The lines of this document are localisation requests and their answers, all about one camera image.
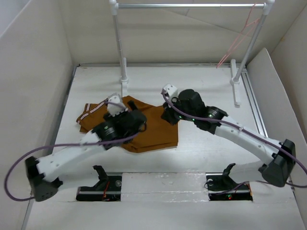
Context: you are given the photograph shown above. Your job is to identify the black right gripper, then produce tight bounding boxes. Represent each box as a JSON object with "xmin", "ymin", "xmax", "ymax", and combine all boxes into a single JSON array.
[{"xmin": 161, "ymin": 96, "xmax": 196, "ymax": 125}]

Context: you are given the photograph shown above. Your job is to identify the brown trousers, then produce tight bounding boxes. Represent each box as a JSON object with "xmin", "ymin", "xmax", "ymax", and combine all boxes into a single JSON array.
[{"xmin": 76, "ymin": 96, "xmax": 178, "ymax": 153}]

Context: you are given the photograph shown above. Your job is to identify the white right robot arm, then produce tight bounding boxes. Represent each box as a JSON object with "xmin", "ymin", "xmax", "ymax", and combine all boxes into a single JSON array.
[{"xmin": 161, "ymin": 84, "xmax": 295, "ymax": 191}]

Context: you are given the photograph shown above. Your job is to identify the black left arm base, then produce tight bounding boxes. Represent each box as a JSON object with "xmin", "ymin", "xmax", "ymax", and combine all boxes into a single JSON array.
[{"xmin": 76, "ymin": 165, "xmax": 122, "ymax": 202}]

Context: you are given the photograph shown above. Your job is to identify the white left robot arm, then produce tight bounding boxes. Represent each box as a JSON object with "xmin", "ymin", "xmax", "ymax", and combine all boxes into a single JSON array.
[{"xmin": 25, "ymin": 101, "xmax": 147, "ymax": 202}]

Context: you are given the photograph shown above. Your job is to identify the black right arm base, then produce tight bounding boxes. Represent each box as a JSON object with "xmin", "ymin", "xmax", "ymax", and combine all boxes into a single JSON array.
[{"xmin": 204, "ymin": 163, "xmax": 253, "ymax": 201}]

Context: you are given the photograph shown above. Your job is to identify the silver white clothes rack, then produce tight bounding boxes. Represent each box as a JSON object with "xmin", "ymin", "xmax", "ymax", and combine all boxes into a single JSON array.
[{"xmin": 108, "ymin": 0, "xmax": 274, "ymax": 107}]

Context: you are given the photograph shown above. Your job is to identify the white foam board strip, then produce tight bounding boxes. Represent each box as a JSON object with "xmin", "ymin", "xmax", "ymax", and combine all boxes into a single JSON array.
[{"xmin": 121, "ymin": 172, "xmax": 209, "ymax": 203}]

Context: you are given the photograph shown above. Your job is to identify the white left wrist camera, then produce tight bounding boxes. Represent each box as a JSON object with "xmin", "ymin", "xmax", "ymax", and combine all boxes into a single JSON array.
[{"xmin": 106, "ymin": 93, "xmax": 127, "ymax": 117}]

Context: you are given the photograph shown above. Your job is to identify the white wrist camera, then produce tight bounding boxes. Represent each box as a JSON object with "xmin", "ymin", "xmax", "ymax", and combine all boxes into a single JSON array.
[
  {"xmin": 162, "ymin": 84, "xmax": 178, "ymax": 99},
  {"xmin": 106, "ymin": 93, "xmax": 127, "ymax": 117}
]

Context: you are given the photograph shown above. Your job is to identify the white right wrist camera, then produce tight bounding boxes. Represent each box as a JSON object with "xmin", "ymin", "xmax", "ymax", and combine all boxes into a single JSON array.
[{"xmin": 162, "ymin": 84, "xmax": 178, "ymax": 99}]

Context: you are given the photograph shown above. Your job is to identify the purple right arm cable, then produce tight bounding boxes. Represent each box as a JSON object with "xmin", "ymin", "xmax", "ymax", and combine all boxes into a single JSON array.
[{"xmin": 161, "ymin": 92, "xmax": 307, "ymax": 192}]

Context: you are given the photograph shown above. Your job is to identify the pink wire hanger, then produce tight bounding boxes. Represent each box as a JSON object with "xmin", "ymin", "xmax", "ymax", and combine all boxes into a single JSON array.
[{"xmin": 216, "ymin": 3, "xmax": 260, "ymax": 68}]

